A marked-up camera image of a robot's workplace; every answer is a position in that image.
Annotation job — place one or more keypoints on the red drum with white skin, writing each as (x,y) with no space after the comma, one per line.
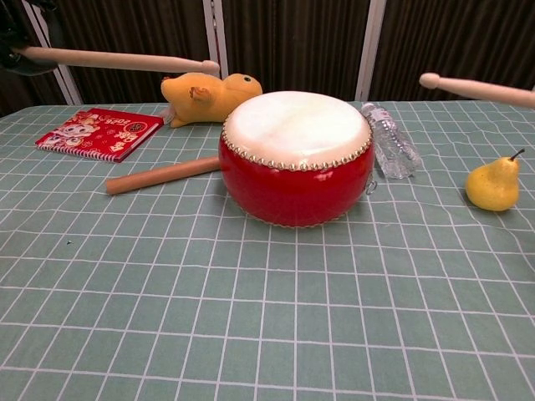
(292,138)

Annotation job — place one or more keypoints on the light wooden drumstick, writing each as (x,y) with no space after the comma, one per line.
(480,87)
(117,59)

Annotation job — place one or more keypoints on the clear plastic water bottle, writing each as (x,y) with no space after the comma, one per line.
(393,146)

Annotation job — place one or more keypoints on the dark pleated curtain panel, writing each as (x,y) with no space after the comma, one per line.
(134,25)
(460,37)
(292,42)
(12,96)

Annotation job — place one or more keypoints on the white partition post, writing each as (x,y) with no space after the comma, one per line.
(216,37)
(371,50)
(71,87)

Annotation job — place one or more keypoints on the red spiral notebook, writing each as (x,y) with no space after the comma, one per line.
(100,133)

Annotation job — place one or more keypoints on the yellow pear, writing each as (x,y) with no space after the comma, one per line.
(495,186)

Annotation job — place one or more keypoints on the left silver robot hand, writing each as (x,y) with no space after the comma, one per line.
(25,66)

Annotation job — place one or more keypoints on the thick brown wooden rod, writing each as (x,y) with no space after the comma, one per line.
(163,174)

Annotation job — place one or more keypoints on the yellow plush animal toy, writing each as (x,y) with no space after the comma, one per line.
(217,98)

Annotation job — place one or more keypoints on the green grid cutting mat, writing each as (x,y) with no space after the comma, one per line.
(267,313)

